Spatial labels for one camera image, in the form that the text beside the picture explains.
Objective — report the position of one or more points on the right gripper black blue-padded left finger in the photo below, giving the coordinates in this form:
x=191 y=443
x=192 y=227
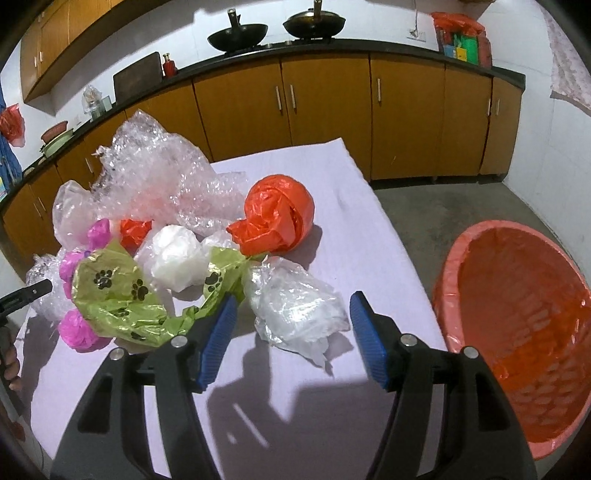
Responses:
x=106 y=437

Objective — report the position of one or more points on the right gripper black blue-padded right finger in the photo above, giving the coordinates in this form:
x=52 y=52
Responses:
x=450 y=417

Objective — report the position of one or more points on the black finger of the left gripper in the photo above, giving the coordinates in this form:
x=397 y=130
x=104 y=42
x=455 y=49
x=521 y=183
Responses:
x=24 y=296

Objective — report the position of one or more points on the magenta plastic bag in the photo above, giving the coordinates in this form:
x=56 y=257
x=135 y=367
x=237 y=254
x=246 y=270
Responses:
x=73 y=329

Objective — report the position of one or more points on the green paw-print plastic bag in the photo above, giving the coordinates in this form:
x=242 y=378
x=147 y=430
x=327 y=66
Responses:
x=113 y=296

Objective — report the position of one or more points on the small orange plastic bag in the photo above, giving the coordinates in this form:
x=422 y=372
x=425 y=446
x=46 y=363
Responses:
x=132 y=234

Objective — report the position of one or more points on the white plastic bag ball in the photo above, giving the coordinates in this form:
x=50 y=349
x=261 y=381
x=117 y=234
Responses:
x=173 y=258

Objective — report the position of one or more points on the clear plastic bag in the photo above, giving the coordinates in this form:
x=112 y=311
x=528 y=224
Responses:
x=294 y=311
x=74 y=212

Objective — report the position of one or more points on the large orange plastic bag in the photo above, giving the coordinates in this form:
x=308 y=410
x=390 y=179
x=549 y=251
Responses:
x=279 y=214

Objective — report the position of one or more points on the red plastic trash basket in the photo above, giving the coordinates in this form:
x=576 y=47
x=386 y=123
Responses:
x=518 y=298

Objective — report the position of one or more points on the brown upper kitchen cabinets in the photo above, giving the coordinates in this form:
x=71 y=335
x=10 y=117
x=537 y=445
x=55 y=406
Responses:
x=64 y=32

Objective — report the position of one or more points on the brown kitchen cabinets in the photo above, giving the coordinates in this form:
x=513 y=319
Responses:
x=401 y=115
x=64 y=32

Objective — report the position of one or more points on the brown lower kitchen cabinets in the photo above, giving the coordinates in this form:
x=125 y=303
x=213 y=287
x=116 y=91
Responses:
x=401 y=115

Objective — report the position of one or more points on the person's left hand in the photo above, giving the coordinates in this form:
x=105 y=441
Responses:
x=12 y=368

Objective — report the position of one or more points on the stacked bowls on counter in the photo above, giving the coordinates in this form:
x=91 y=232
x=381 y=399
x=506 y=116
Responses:
x=55 y=138

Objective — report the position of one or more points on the red hanging plastic bag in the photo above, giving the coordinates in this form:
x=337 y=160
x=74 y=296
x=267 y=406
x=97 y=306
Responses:
x=12 y=126

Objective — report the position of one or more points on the clear bubble wrap sheet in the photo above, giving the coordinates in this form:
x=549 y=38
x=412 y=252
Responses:
x=149 y=173

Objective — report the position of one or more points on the glass jar on counter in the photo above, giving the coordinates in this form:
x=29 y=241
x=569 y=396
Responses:
x=94 y=103

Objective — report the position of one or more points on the dark cutting board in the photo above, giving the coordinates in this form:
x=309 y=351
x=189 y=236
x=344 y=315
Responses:
x=137 y=77

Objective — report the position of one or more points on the red bottle on counter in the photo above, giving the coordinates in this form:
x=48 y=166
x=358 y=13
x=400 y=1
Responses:
x=169 y=67

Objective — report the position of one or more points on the black wok left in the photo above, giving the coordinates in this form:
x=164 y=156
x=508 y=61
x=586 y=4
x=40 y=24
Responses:
x=238 y=36

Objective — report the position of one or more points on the floral curtain cloth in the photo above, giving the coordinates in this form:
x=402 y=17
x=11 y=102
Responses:
x=570 y=78

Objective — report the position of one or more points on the colourful boxes on counter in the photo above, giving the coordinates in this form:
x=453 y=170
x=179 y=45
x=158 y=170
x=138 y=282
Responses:
x=475 y=50

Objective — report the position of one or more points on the black wok with lid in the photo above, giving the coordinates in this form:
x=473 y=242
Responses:
x=315 y=23

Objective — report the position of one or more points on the orange bag on counter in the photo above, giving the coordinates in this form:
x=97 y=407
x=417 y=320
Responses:
x=458 y=23

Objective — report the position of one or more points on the wall power socket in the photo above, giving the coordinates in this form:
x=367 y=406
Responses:
x=416 y=35

